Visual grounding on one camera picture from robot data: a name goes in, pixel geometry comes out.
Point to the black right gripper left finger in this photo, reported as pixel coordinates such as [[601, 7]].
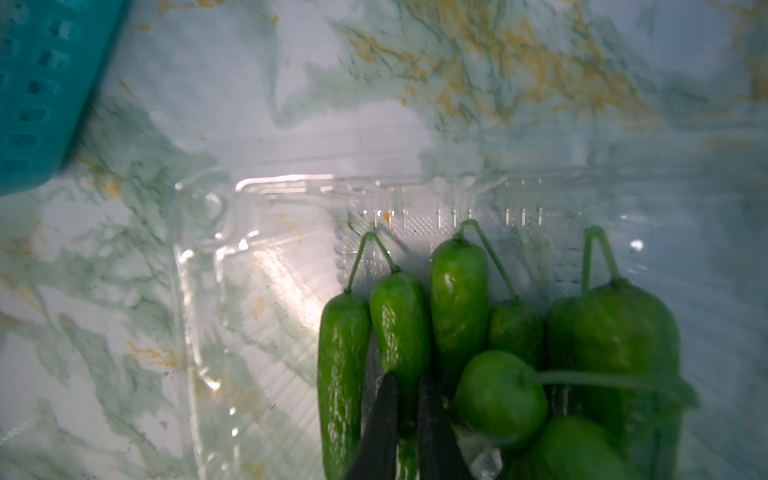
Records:
[[376, 455]]

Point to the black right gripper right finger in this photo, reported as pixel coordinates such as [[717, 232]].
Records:
[[439, 455]]

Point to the clear clamshell with peppers middle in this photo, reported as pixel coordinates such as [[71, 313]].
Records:
[[603, 320]]

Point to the teal plastic basket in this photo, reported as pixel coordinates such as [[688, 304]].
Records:
[[52, 57]]

